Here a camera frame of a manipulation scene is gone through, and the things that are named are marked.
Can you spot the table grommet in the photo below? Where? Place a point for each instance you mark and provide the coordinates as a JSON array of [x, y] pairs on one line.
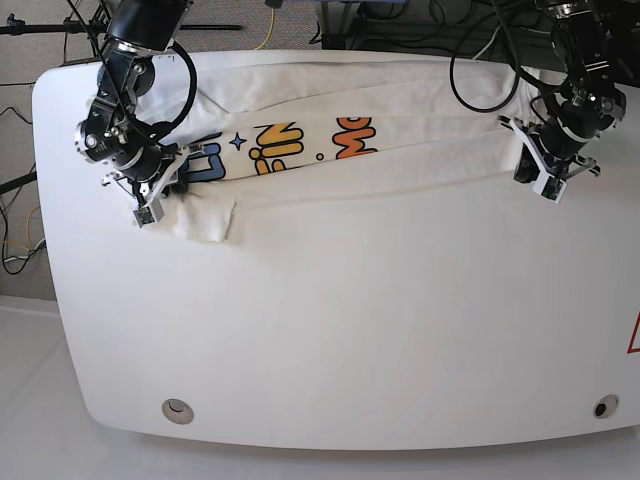
[[177, 411], [606, 406]]

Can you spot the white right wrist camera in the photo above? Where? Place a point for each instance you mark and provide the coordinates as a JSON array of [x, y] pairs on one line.
[[149, 213]]

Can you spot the left table grommet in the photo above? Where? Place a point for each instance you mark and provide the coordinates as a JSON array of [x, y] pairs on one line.
[[177, 411]]

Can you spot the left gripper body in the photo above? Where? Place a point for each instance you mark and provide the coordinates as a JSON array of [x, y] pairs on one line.
[[556, 144]]

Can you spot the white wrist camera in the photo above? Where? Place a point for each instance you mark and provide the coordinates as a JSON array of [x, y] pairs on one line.
[[549, 187], [149, 213]]

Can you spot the right table grommet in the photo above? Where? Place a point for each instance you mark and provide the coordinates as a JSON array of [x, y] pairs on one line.
[[606, 406]]

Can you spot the white printed T-shirt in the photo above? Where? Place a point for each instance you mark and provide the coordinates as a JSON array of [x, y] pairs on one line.
[[287, 154]]

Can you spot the red triangle sticker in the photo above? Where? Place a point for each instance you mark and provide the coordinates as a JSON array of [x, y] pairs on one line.
[[634, 343]]

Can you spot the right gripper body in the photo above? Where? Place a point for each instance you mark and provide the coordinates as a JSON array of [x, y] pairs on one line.
[[155, 169]]

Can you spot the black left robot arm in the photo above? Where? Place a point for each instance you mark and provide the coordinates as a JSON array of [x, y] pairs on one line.
[[579, 109]]

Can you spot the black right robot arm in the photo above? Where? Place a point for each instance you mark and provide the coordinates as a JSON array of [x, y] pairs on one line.
[[112, 133]]

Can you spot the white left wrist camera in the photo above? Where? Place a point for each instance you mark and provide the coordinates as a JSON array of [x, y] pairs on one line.
[[549, 187]]

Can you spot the black tripod stand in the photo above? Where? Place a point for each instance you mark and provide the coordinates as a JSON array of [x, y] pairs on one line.
[[50, 27]]

